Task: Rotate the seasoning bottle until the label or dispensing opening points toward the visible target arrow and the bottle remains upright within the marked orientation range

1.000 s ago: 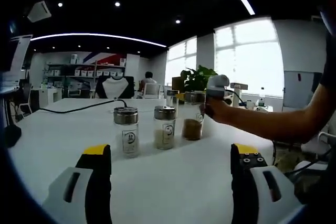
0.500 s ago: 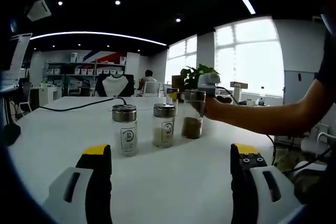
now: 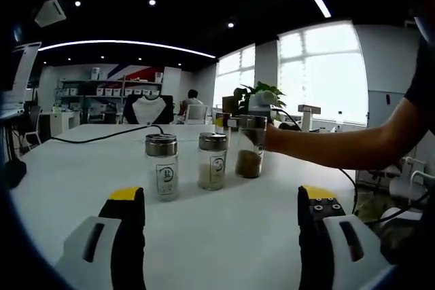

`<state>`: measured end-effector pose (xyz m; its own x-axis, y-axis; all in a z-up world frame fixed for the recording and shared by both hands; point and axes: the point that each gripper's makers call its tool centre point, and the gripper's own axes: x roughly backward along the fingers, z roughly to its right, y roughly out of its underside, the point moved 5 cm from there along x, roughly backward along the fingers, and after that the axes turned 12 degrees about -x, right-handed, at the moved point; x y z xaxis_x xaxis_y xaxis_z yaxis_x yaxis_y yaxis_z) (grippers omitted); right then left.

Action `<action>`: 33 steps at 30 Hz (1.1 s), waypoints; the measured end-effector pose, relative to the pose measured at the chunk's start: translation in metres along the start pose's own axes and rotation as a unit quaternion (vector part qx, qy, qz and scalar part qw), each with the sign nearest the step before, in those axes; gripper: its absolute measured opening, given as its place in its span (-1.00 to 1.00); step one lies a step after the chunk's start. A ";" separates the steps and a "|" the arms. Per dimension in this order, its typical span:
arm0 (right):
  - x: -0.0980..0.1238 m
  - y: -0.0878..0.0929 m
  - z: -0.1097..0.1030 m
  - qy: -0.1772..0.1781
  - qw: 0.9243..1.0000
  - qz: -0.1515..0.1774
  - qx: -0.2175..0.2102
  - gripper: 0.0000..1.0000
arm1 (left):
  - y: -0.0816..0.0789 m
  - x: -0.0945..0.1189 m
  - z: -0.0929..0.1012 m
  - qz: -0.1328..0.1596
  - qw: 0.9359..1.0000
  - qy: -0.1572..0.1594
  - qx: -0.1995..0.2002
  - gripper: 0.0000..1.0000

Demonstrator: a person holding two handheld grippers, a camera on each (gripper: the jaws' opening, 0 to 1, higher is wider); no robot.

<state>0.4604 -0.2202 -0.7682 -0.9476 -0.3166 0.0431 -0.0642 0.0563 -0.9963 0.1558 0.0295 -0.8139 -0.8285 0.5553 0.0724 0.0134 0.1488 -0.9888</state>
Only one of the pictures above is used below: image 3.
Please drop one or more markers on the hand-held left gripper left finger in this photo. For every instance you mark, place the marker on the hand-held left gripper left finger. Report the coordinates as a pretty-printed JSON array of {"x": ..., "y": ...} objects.
[{"x": 125, "y": 235}]

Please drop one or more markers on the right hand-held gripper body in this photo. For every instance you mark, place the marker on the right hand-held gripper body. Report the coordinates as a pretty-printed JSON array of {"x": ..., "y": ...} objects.
[{"x": 261, "y": 103}]

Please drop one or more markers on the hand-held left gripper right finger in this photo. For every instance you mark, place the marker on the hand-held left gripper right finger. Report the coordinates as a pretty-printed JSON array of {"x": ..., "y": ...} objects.
[{"x": 312, "y": 235}]

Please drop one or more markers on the tall seasoning bottle white grains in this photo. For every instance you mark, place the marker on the tall seasoning bottle white grains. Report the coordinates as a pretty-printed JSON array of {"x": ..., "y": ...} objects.
[{"x": 227, "y": 114}]

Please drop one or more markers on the tall seasoning bottle brown powder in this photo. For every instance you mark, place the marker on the tall seasoning bottle brown powder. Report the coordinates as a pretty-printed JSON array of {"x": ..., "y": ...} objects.
[{"x": 249, "y": 164}]

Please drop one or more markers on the short seasoning bottle cream granules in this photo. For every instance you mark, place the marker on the short seasoning bottle cream granules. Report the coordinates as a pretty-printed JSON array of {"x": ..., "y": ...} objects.
[{"x": 212, "y": 176}]

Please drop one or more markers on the short seasoning bottle white powder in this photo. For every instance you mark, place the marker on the short seasoning bottle white powder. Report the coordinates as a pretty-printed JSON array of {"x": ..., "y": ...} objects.
[{"x": 164, "y": 184}]

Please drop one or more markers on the white upright box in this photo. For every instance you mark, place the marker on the white upright box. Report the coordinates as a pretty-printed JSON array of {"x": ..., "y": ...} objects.
[{"x": 307, "y": 120}]

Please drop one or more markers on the green leafy plant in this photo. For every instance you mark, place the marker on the green leafy plant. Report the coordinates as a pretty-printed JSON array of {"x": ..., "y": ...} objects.
[{"x": 268, "y": 88}]

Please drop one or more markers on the brown paper bag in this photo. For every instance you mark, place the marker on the brown paper bag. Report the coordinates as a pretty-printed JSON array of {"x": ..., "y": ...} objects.
[{"x": 229, "y": 104}]

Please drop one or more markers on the narrow window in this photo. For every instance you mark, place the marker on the narrow window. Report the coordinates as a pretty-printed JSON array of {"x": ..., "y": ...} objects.
[{"x": 234, "y": 79}]

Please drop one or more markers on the white office chair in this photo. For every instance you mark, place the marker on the white office chair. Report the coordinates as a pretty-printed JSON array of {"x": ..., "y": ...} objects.
[{"x": 196, "y": 113}]

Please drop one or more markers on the flat cardboard box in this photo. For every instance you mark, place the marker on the flat cardboard box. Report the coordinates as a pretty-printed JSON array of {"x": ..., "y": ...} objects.
[{"x": 310, "y": 108}]

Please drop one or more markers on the large window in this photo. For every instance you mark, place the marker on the large window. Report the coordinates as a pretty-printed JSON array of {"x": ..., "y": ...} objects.
[{"x": 323, "y": 76}]

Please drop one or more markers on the person's camouflage trousers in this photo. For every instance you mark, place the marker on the person's camouflage trousers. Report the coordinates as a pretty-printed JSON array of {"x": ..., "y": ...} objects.
[{"x": 394, "y": 232}]

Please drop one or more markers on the white board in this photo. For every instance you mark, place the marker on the white board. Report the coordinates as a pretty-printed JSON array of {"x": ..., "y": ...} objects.
[{"x": 385, "y": 113}]

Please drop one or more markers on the black pouch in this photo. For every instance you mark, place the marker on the black pouch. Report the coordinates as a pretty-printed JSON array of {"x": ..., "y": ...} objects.
[{"x": 15, "y": 174}]

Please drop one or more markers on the storage shelf with white boxes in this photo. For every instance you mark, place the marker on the storage shelf with white boxes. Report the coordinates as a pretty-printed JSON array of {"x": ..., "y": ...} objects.
[{"x": 108, "y": 93}]

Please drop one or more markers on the white desk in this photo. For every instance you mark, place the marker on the white desk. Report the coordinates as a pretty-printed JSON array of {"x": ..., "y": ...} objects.
[{"x": 66, "y": 122}]

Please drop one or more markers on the curved ceiling light strip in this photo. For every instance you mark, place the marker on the curved ceiling light strip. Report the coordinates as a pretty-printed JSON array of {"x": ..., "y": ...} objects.
[{"x": 125, "y": 42}]

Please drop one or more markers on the black mesh office chair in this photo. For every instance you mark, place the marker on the black mesh office chair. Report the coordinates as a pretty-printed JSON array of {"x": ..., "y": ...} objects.
[{"x": 34, "y": 130}]

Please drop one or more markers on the group of ceiling spotlights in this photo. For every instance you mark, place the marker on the group of ceiling spotlights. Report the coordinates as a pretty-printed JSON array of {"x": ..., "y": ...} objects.
[{"x": 152, "y": 2}]

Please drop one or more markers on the open laptop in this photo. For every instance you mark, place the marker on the open laptop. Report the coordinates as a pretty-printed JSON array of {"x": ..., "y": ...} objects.
[{"x": 17, "y": 79}]

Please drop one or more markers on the ceiling air conditioner unit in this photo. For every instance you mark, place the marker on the ceiling air conditioner unit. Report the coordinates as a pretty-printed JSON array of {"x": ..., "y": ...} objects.
[{"x": 51, "y": 11}]

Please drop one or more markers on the white frame chair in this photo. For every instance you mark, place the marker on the white frame chair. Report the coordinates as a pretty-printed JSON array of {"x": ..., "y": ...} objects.
[{"x": 408, "y": 181}]

